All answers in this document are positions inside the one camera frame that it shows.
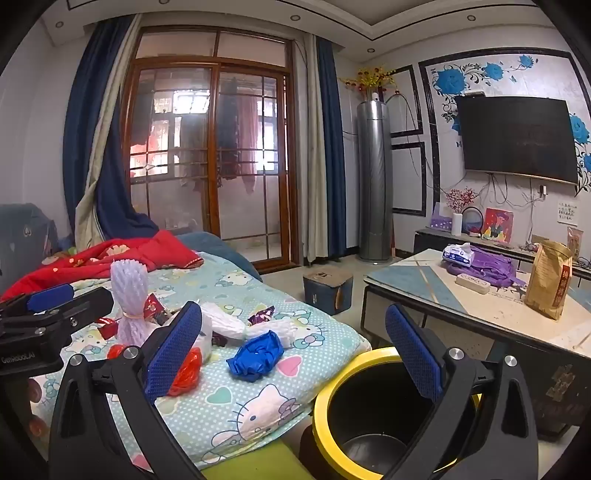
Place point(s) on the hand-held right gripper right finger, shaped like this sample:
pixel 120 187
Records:
pixel 413 350

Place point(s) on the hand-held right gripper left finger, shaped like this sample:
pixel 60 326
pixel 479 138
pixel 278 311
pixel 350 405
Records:
pixel 173 350

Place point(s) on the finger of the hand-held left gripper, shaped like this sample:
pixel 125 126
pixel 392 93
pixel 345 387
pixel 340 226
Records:
pixel 51 297
pixel 92 302

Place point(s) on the red plastic bag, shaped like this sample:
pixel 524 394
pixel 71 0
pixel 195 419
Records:
pixel 187 374

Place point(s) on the white plastic bag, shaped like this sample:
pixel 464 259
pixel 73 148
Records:
pixel 205 344

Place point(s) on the banded white foam net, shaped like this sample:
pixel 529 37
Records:
pixel 129 295

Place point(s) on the beige snack wrapper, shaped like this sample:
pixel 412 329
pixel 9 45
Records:
pixel 153 308

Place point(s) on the dark brown snack wrapper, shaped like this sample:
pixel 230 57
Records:
pixel 219 340

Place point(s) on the yellow-rimmed black trash bin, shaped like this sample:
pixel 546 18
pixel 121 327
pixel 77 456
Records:
pixel 330 397

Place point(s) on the purple snack wrapper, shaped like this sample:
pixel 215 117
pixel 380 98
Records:
pixel 262 314

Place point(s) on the red flowered blanket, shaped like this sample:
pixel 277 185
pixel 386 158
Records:
pixel 115 258

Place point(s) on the marble top coffee table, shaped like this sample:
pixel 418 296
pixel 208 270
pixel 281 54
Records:
pixel 415 281

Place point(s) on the white power strip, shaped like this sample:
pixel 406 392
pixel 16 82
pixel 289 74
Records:
pixel 473 284

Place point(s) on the cartoon cat printed blanket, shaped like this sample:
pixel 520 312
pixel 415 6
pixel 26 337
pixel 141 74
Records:
pixel 258 401

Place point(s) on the blue square stool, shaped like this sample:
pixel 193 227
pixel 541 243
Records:
pixel 325 295

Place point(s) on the white blue tissue pack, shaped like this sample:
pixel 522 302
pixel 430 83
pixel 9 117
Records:
pixel 457 256

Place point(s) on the black television cabinet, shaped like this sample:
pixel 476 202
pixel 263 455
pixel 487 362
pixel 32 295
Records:
pixel 429 240

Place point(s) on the purple cloth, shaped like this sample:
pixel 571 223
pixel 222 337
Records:
pixel 494 265

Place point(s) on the white vase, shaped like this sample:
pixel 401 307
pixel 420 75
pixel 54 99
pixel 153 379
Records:
pixel 457 225

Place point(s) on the purple box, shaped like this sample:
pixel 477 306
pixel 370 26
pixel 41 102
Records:
pixel 441 219

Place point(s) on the person's green clothing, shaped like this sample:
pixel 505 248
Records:
pixel 268 461

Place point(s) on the colourful picture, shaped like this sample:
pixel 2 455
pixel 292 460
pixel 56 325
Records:
pixel 497 225

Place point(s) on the brown paper bag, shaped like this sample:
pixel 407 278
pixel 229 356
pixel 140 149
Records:
pixel 549 281

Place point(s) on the red artificial flowers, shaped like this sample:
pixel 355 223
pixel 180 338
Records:
pixel 461 198

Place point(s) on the wooden glass sliding door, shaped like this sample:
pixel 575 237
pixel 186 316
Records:
pixel 212 194

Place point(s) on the grey tower air conditioner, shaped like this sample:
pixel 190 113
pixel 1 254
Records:
pixel 375 184

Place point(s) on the wide blue curtain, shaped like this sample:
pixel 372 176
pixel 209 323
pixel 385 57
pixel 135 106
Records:
pixel 85 115

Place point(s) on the beige hanging packet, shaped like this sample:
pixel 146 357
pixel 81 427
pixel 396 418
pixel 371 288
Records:
pixel 575 242

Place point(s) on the wide beige curtain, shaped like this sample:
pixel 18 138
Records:
pixel 113 106

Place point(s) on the narrow blue curtain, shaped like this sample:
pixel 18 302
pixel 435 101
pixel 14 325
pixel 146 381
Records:
pixel 333 161

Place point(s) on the narrow beige curtain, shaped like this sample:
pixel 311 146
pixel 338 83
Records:
pixel 314 161

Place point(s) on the row of hanging clothes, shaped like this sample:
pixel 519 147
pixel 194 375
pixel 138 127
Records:
pixel 231 134

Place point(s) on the yellow artificial flowers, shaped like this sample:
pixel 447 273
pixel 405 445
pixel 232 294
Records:
pixel 371 78

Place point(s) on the round sand art frame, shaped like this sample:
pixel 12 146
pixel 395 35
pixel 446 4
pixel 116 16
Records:
pixel 473 221

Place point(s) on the white wall notice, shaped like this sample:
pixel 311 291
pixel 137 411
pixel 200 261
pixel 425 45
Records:
pixel 568 212

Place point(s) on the black wall television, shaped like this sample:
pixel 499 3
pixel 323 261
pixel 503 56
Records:
pixel 517 138

